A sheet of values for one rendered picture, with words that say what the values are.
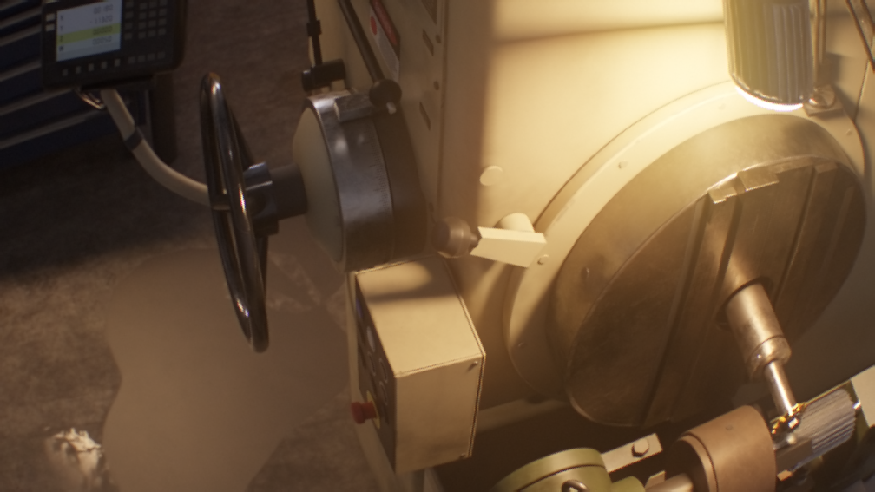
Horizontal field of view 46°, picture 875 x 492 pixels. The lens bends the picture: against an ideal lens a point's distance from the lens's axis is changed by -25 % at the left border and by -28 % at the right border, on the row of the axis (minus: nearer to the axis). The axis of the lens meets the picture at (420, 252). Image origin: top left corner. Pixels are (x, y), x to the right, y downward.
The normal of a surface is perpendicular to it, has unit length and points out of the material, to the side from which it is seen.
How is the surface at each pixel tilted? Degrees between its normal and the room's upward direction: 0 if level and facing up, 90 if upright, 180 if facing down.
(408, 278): 0
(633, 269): 90
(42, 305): 0
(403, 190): 56
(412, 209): 71
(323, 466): 0
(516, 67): 90
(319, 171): 65
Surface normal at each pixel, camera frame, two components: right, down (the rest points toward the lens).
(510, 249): 0.31, 0.74
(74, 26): 0.06, 0.52
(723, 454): 0.04, -0.61
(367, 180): 0.24, 0.11
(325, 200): -0.69, 0.36
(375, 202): 0.28, 0.35
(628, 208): -0.68, -0.26
